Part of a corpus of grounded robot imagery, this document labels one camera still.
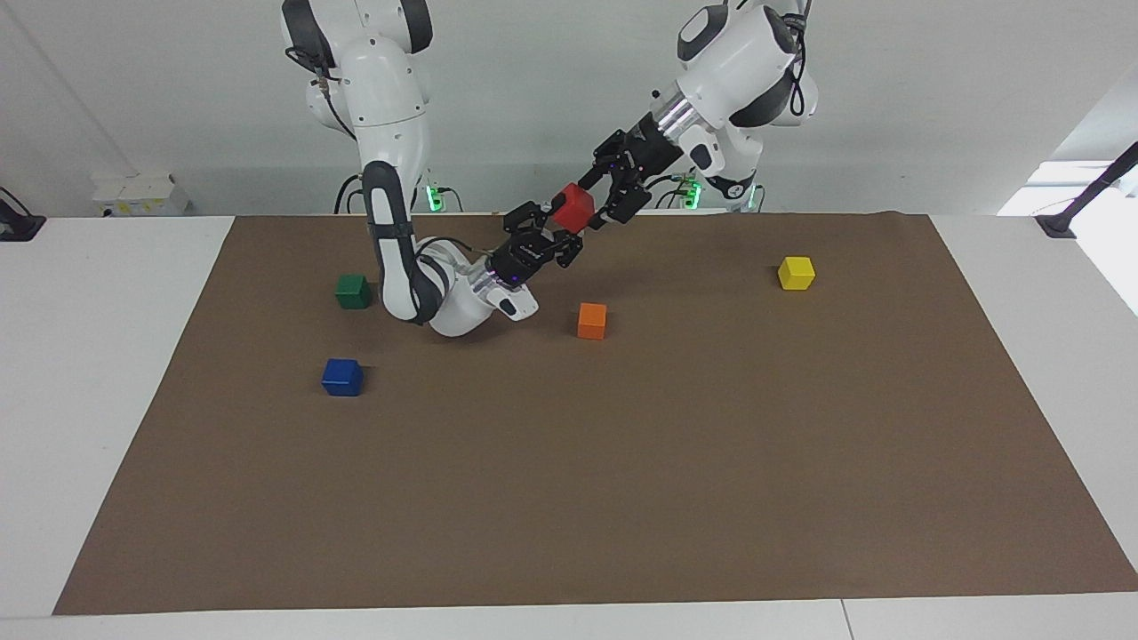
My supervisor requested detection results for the red wooden block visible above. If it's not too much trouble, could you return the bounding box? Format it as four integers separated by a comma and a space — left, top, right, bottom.
551, 183, 595, 234

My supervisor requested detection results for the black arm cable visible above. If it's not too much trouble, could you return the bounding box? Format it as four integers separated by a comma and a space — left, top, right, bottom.
284, 44, 358, 141
785, 0, 819, 121

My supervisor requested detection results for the black clamp mount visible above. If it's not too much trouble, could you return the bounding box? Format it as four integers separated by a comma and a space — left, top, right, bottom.
0, 187, 47, 243

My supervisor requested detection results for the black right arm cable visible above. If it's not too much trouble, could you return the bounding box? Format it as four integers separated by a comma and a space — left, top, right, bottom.
284, 44, 358, 141

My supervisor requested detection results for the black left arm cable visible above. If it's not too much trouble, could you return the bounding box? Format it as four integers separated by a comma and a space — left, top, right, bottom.
785, 0, 819, 121

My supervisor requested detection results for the blue wooden block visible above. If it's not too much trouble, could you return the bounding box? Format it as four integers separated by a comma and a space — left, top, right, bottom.
322, 358, 364, 397

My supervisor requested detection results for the brown table mat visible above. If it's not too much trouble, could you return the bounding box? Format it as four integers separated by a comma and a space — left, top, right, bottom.
53, 212, 1138, 616

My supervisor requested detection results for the black camera stand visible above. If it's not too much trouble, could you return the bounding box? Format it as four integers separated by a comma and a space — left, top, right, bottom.
1036, 142, 1138, 239

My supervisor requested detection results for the white electrical box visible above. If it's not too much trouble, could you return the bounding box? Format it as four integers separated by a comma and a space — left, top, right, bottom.
92, 173, 190, 217

